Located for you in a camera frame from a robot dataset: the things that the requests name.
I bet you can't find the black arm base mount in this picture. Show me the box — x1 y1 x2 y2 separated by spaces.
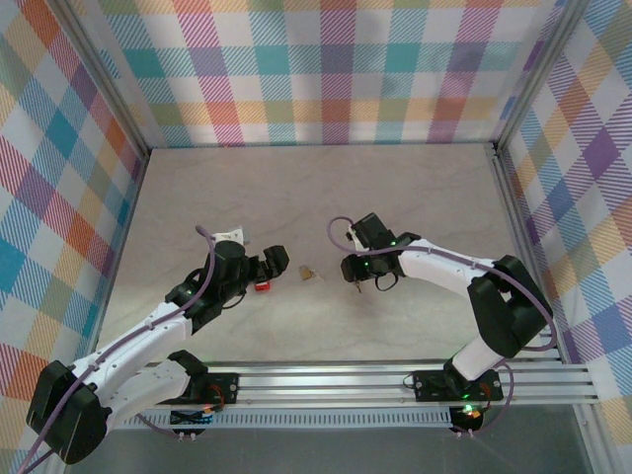
412 369 505 404
196 372 241 408

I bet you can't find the white slotted cable duct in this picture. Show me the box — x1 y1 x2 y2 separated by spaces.
111 407 478 432

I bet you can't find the purple cable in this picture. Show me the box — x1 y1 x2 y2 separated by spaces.
18 224 219 474
327 215 559 438

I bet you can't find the blue terminal board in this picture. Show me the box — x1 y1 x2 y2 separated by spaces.
170 404 216 429

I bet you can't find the small board with LED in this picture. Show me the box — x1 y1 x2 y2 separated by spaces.
447 403 486 435

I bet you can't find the aluminium frame bar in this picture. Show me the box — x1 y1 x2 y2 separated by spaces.
486 142 567 364
88 147 152 369

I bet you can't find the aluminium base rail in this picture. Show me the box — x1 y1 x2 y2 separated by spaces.
140 360 601 409

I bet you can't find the short aluminium frame post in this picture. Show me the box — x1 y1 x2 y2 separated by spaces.
572 404 611 474

